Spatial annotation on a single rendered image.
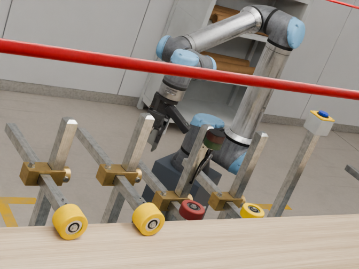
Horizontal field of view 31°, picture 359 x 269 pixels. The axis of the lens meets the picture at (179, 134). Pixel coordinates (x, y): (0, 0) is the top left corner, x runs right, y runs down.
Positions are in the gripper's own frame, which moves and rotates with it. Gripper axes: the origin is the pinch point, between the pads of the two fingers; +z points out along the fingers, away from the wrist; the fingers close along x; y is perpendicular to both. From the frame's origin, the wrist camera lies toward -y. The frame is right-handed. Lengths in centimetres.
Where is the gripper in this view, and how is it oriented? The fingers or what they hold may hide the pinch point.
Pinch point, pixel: (154, 149)
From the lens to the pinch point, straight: 232.9
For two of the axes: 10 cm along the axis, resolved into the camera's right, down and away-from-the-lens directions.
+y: -9.2, -3.9, 0.0
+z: -3.7, 8.7, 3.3
